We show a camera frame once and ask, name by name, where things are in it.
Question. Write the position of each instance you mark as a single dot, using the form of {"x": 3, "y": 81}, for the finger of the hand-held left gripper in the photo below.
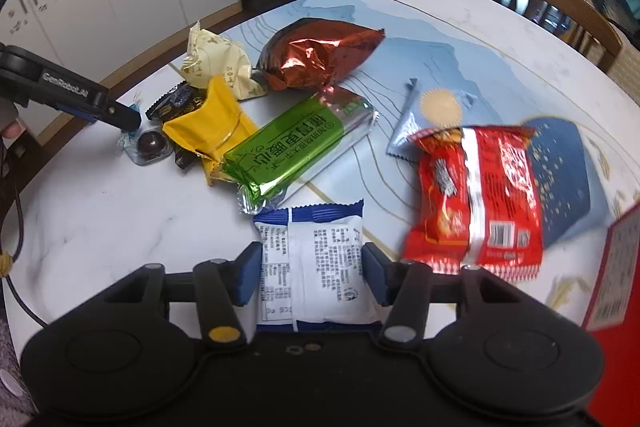
{"x": 100, "y": 102}

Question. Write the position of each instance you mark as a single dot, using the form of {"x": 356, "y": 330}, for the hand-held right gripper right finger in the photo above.
{"x": 375, "y": 277}

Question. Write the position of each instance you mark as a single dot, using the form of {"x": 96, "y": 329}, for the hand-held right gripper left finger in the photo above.
{"x": 245, "y": 274}

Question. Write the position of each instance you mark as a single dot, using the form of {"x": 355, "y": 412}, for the blue candy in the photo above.
{"x": 134, "y": 108}

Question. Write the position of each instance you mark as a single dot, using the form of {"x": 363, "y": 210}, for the white and blue snack packet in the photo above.
{"x": 320, "y": 257}

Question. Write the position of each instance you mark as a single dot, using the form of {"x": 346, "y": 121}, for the chocolate ball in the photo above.
{"x": 150, "y": 145}

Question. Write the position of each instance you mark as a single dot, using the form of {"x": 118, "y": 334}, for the black and purple snack packet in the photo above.
{"x": 172, "y": 102}

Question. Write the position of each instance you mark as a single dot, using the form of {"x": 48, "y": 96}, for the red snack packet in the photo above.
{"x": 450, "y": 207}

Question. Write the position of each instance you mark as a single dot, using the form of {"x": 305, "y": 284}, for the cream patterned snack packet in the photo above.
{"x": 215, "y": 57}

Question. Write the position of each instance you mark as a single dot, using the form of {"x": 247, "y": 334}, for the green and silver snack packet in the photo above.
{"x": 285, "y": 147}

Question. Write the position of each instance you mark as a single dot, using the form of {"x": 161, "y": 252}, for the light blue sun-print packet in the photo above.
{"x": 440, "y": 107}

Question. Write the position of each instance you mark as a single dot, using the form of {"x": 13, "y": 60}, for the red-brown foil snack bag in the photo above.
{"x": 315, "y": 52}

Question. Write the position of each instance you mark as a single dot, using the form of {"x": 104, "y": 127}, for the red and white cardboard box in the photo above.
{"x": 620, "y": 307}

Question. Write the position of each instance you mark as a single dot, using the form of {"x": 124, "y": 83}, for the person's left hand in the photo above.
{"x": 9, "y": 130}

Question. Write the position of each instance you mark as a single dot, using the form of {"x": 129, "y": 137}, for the yellow snack packet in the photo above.
{"x": 210, "y": 117}

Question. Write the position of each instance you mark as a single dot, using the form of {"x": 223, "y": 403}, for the grey patterned cloth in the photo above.
{"x": 12, "y": 357}

